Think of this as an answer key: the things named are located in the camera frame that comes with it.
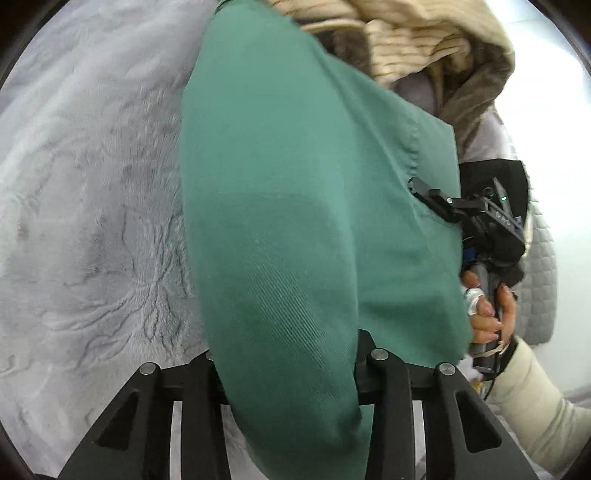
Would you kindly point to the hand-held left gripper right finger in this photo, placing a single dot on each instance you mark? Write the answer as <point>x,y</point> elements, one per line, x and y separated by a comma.
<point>388,392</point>

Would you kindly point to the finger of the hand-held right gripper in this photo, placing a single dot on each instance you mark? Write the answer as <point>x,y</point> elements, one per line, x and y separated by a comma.
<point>434,196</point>

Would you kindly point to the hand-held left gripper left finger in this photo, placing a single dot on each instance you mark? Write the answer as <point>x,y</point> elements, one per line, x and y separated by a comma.
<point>203,392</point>

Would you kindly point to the green shirt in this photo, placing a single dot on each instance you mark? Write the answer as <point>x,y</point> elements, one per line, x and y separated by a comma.
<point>277,207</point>

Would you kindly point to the person's right forearm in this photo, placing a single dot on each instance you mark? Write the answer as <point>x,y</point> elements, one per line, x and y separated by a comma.
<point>531,401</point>

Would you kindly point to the person's right hand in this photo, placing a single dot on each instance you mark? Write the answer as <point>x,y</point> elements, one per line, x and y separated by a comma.
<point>485,318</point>

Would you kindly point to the black cloth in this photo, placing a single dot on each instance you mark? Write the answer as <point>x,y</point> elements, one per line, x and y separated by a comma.
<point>480,175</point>

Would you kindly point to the light grey quilted jacket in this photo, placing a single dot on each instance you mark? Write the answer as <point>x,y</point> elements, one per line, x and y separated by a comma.
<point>540,277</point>

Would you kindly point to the grey fuzzy blanket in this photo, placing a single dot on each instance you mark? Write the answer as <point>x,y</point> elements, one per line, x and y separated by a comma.
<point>92,184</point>

